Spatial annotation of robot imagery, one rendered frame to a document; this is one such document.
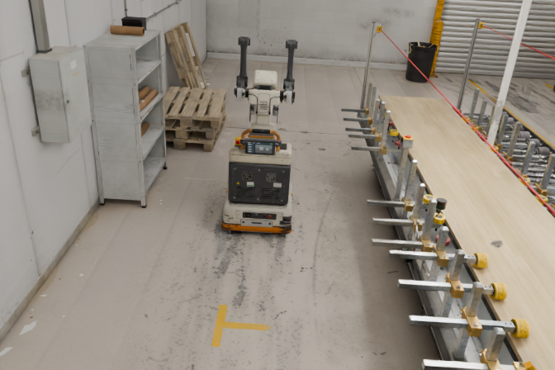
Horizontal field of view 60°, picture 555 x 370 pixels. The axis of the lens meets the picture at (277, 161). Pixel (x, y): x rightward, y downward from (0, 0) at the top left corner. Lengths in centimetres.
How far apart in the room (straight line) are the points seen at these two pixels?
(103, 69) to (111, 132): 58
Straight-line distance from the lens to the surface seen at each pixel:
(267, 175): 417
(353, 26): 1061
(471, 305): 239
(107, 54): 441
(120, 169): 476
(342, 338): 355
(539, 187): 414
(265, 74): 432
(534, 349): 252
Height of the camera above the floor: 247
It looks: 25 degrees down
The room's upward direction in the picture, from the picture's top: 4 degrees clockwise
